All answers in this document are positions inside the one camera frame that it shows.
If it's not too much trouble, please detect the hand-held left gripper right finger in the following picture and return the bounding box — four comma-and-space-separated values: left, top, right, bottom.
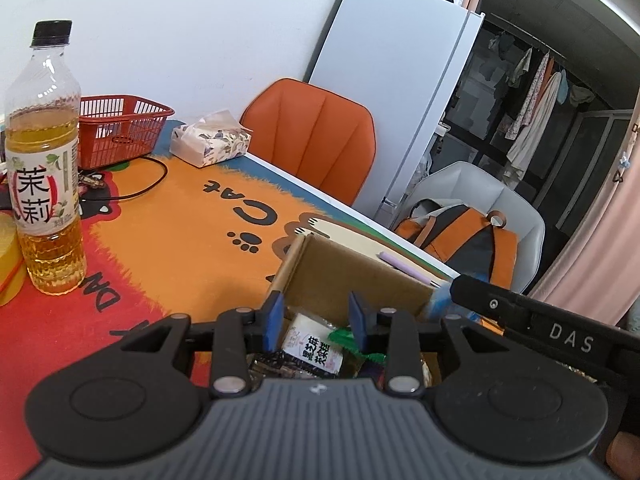
348, 291, 501, 397

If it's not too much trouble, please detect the orange chair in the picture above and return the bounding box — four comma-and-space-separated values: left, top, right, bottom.
239, 78, 377, 206

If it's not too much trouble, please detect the black and white snack packet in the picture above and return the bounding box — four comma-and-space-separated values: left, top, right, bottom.
250, 312, 346, 381

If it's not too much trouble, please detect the white refrigerator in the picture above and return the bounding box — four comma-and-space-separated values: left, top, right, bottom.
307, 0, 486, 221

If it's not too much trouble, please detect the red plastic basket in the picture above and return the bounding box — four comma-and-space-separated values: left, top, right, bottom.
77, 95, 176, 171

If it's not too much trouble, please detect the cardboard box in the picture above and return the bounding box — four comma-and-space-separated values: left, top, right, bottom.
267, 234, 451, 391

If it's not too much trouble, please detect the floral hanging garment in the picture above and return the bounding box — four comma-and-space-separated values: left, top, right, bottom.
505, 52, 551, 141

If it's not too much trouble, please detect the dark green snack packet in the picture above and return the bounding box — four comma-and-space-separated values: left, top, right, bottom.
327, 326, 363, 356

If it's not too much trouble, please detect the lilac pen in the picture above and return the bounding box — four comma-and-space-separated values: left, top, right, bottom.
378, 251, 443, 288

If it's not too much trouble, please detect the person's right hand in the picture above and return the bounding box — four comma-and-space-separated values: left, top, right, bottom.
606, 432, 640, 479

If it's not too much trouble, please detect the grey chair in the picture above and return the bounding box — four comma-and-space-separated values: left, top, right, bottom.
392, 161, 546, 295

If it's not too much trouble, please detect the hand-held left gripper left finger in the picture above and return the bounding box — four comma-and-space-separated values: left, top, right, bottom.
120, 290, 287, 397

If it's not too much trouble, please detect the blue snack packet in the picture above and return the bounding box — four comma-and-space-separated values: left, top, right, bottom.
425, 287, 481, 323

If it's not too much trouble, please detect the black cable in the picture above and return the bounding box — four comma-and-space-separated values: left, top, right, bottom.
112, 155, 169, 201

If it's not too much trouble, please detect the tea bottle with black cap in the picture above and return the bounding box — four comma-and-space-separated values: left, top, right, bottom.
4, 20, 88, 296

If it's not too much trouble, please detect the white hanging garment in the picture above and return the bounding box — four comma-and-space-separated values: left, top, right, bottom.
502, 72, 563, 183

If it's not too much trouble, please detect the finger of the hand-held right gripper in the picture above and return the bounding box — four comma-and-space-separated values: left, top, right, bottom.
450, 274, 526, 328

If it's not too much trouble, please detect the orange and black backpack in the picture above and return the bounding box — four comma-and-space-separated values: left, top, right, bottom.
395, 200, 518, 288

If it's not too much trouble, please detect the yellow round container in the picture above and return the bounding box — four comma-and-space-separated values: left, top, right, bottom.
0, 212, 28, 307

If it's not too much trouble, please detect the floral tissue pack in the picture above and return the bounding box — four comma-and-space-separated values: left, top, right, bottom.
170, 110, 253, 168

